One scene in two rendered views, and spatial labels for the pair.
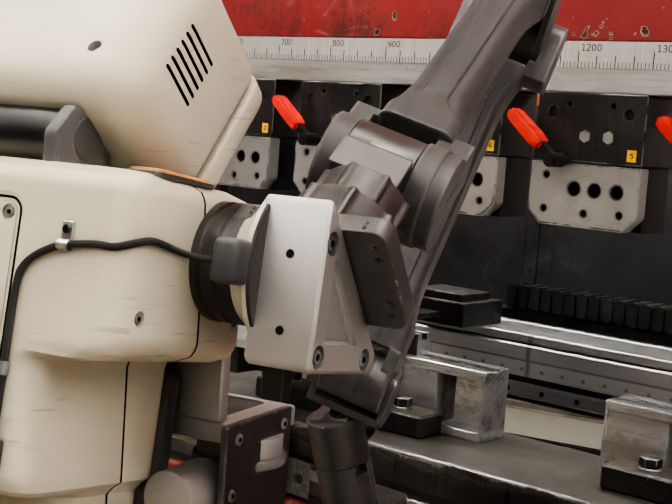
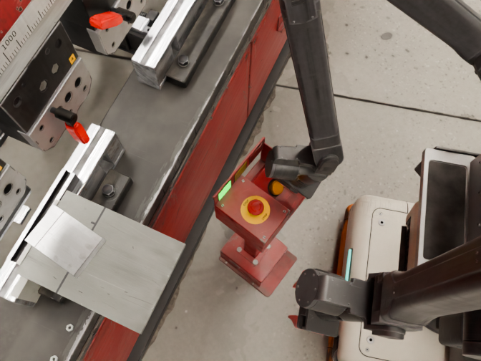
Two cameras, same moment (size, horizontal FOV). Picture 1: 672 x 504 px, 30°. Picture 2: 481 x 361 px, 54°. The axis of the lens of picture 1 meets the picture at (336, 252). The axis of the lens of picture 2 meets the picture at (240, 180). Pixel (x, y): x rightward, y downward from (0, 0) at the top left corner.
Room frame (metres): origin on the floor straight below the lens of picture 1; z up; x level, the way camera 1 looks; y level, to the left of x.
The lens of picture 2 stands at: (1.50, 0.29, 1.88)
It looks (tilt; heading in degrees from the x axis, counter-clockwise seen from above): 70 degrees down; 252
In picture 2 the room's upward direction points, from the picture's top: 2 degrees clockwise
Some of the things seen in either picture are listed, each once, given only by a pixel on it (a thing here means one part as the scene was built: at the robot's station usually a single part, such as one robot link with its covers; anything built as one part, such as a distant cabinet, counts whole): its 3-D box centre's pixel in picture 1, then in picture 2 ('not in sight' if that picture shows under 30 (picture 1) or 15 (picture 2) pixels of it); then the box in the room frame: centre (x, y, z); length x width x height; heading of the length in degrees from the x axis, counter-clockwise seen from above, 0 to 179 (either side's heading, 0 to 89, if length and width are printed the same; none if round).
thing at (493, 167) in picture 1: (468, 150); (31, 83); (1.69, -0.17, 1.26); 0.15 x 0.09 x 0.17; 50
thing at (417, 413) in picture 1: (344, 403); (87, 233); (1.74, -0.03, 0.89); 0.30 x 0.05 x 0.03; 50
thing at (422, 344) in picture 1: (367, 332); (44, 216); (1.79, -0.05, 0.99); 0.20 x 0.03 x 0.03; 50
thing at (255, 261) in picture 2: not in sight; (253, 248); (1.33, -0.05, 0.13); 0.10 x 0.10 x 0.01; 36
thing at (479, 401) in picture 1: (380, 378); (63, 213); (1.77, -0.08, 0.92); 0.39 x 0.06 x 0.10; 50
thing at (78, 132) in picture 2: not in sight; (71, 126); (1.66, -0.11, 1.20); 0.04 x 0.02 x 0.10; 140
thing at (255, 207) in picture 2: not in sight; (255, 208); (1.36, -0.01, 0.79); 0.04 x 0.04 x 0.04
